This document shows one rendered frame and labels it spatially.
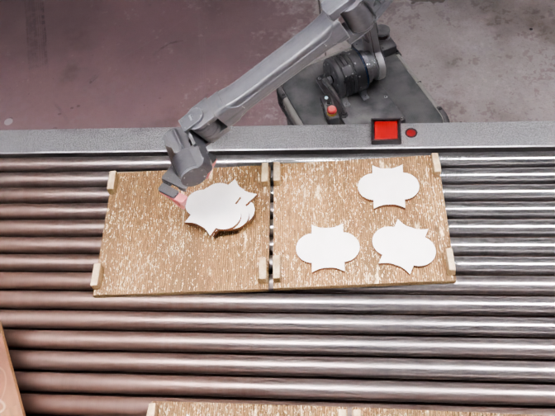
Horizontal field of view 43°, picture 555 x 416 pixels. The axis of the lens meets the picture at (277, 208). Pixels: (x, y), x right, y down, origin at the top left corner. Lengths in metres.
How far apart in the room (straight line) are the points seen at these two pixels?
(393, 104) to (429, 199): 1.12
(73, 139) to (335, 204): 0.76
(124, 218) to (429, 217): 0.74
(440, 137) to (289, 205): 0.44
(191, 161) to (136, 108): 1.87
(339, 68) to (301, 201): 1.09
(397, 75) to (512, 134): 1.11
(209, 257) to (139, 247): 0.17
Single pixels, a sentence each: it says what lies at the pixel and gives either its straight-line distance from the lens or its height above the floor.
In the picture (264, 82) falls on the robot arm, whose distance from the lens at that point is 1.43.
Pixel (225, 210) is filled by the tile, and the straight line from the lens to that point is 1.67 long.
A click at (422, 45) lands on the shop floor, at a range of 3.38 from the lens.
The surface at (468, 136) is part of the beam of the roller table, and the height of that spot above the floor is 0.91.
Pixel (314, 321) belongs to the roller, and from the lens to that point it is 1.58.
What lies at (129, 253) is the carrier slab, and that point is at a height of 0.94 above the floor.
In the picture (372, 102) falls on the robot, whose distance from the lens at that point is 2.79.
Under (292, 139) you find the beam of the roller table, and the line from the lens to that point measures 1.85.
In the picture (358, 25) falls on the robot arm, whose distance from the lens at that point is 1.44.
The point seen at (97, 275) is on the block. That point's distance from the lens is 1.68.
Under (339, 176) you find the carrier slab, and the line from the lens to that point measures 1.75.
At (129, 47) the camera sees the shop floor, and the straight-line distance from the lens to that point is 3.58.
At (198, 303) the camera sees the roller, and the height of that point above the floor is 0.92.
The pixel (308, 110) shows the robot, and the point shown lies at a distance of 2.81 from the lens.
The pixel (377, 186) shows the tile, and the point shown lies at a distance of 1.72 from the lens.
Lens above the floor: 2.36
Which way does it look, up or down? 57 degrees down
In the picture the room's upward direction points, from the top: 10 degrees counter-clockwise
